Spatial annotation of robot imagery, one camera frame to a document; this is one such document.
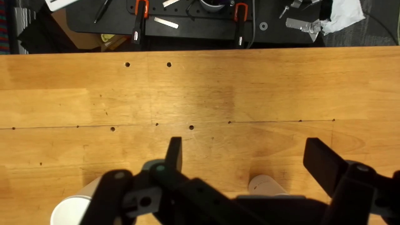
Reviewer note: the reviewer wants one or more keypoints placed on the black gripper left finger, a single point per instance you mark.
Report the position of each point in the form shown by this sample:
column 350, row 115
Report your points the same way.
column 170, row 166

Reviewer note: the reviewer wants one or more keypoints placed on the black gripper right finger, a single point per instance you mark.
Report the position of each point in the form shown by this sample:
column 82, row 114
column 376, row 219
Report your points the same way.
column 324, row 164

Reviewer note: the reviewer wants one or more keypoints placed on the white foam cup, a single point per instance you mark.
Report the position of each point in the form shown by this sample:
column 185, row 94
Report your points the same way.
column 71, row 209
column 265, row 185

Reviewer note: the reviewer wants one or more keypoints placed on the orange black clamp left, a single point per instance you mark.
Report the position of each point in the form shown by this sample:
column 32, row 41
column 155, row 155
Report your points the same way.
column 141, row 14

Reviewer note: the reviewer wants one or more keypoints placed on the orange black clamp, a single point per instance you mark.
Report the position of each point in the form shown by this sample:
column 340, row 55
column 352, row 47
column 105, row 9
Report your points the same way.
column 240, row 16
column 141, row 14

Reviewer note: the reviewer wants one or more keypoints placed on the crumpled white paper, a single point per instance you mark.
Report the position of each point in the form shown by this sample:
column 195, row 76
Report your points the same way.
column 336, row 15

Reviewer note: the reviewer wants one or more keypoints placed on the orange black clamp right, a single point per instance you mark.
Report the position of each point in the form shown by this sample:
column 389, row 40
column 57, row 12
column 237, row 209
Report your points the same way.
column 240, row 16

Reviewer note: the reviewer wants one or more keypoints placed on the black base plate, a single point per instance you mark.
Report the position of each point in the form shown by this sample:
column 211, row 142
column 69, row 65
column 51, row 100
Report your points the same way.
column 265, row 22

